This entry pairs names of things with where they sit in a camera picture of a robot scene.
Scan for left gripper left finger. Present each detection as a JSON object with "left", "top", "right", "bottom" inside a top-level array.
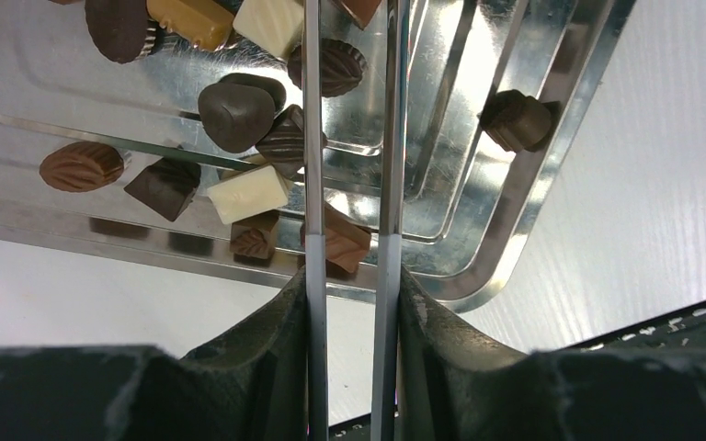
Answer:
[{"left": 0, "top": 272, "right": 308, "bottom": 440}]

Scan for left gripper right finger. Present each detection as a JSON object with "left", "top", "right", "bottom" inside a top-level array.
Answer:
[{"left": 398, "top": 273, "right": 706, "bottom": 440}]

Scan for metal serving tongs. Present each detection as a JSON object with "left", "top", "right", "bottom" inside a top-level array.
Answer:
[{"left": 302, "top": 1, "right": 410, "bottom": 440}]

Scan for steel tray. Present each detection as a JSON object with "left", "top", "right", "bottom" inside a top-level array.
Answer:
[{"left": 0, "top": 1, "right": 633, "bottom": 312}]

